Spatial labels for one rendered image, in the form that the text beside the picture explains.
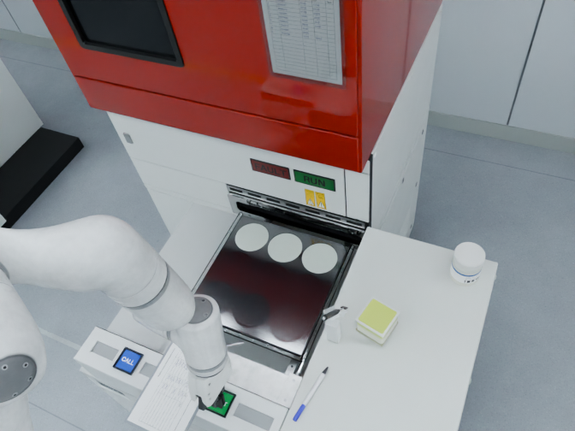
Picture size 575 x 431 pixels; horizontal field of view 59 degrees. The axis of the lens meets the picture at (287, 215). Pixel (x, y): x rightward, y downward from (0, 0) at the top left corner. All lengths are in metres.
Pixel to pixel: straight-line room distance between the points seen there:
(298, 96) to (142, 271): 0.55
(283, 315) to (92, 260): 0.79
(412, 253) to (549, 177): 1.68
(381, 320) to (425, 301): 0.16
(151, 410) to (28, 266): 0.67
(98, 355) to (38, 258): 0.75
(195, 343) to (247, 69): 0.56
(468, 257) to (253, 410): 0.61
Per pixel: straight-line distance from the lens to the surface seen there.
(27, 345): 0.61
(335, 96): 1.05
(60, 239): 0.66
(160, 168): 1.70
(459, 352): 1.26
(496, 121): 3.04
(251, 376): 1.33
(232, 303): 1.41
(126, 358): 1.35
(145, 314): 0.79
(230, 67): 1.13
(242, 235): 1.52
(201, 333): 0.94
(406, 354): 1.24
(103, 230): 0.66
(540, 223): 2.76
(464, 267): 1.27
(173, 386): 1.28
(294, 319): 1.36
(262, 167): 1.40
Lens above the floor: 2.11
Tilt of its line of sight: 52 degrees down
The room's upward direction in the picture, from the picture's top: 11 degrees counter-clockwise
